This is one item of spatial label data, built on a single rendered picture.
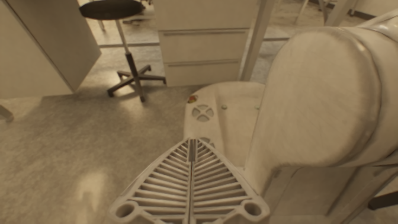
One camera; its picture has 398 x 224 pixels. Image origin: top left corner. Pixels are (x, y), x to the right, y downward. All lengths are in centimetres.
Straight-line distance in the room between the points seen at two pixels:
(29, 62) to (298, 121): 117
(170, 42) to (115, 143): 69
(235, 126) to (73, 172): 88
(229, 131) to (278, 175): 39
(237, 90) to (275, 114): 56
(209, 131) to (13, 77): 111
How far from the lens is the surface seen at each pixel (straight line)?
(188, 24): 83
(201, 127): 58
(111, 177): 97
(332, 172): 38
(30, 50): 112
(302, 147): 20
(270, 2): 92
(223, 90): 76
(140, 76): 134
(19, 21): 107
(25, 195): 117
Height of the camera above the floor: 83
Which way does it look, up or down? 44 degrees down
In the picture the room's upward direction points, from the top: 2 degrees clockwise
